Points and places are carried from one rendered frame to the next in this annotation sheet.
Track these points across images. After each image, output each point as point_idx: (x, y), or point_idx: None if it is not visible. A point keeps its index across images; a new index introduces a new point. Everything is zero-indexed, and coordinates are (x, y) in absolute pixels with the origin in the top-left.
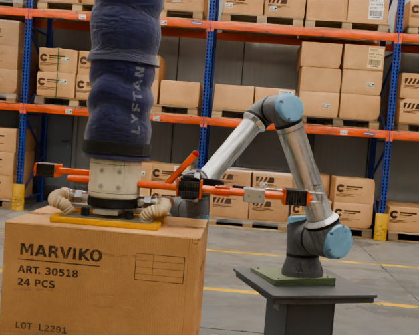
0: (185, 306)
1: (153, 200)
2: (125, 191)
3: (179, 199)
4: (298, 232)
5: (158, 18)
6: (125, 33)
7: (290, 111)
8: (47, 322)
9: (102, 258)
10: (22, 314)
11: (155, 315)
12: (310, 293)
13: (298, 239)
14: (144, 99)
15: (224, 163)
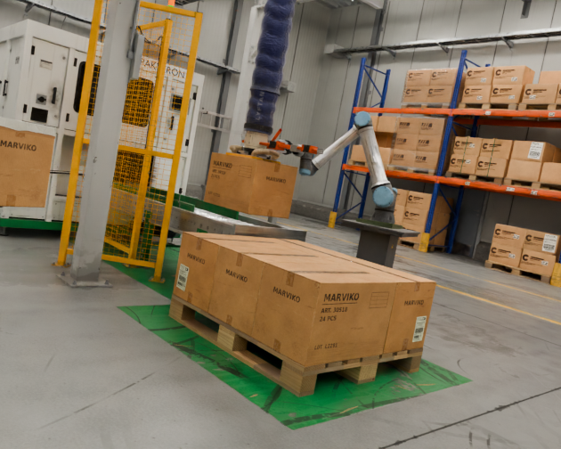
0: (249, 187)
1: None
2: (252, 144)
3: None
4: None
5: (276, 71)
6: (256, 77)
7: (360, 119)
8: (215, 191)
9: (231, 167)
10: (210, 188)
11: (241, 191)
12: (364, 224)
13: None
14: (263, 105)
15: (332, 149)
